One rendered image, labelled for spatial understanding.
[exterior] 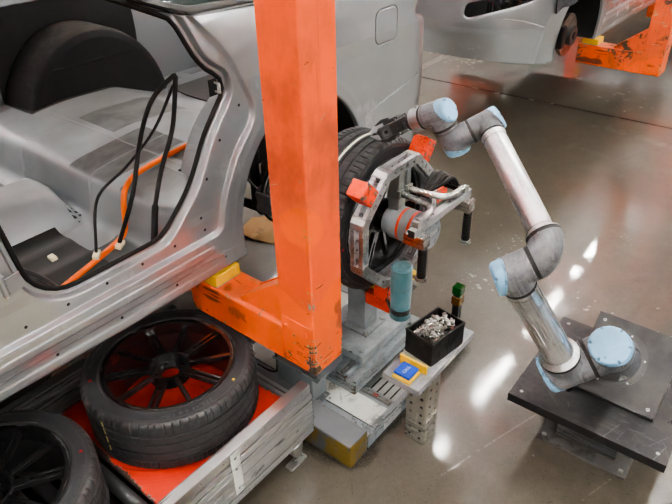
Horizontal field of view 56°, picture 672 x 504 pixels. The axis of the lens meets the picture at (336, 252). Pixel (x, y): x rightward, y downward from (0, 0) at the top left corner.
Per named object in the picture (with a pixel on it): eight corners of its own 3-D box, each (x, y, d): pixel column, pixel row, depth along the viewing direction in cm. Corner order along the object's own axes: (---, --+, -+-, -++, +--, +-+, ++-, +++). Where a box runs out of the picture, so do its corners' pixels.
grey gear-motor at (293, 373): (279, 348, 312) (274, 291, 293) (347, 386, 290) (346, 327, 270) (253, 369, 300) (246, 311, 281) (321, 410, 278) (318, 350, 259)
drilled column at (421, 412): (416, 419, 283) (421, 349, 260) (435, 430, 277) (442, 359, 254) (403, 433, 276) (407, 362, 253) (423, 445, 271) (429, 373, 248)
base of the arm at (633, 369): (649, 347, 248) (649, 342, 239) (628, 390, 246) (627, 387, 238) (601, 326, 258) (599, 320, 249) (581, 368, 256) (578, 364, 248)
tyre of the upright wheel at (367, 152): (401, 155, 304) (332, 100, 249) (444, 168, 292) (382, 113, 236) (348, 282, 305) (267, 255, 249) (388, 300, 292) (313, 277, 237)
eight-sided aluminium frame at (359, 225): (421, 245, 296) (428, 135, 266) (433, 249, 292) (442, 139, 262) (349, 302, 261) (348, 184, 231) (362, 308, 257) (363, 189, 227)
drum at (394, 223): (398, 225, 272) (399, 196, 264) (441, 241, 260) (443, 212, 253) (378, 239, 263) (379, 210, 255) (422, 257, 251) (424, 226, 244)
